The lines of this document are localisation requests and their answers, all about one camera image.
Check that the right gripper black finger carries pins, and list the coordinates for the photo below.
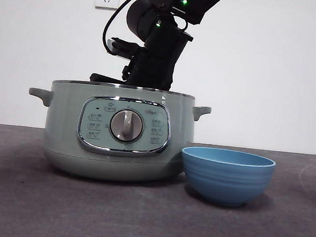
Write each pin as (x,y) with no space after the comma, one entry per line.
(108,79)

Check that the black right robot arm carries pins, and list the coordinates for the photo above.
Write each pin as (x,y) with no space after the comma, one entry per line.
(161,57)

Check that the pale green electric steamer pot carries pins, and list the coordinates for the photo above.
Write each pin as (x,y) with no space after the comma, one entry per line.
(61,129)

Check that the blue ribbed bowl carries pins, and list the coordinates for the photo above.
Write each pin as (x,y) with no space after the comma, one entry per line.
(225,184)

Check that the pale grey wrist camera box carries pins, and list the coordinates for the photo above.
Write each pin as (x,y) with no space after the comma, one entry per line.
(114,45)

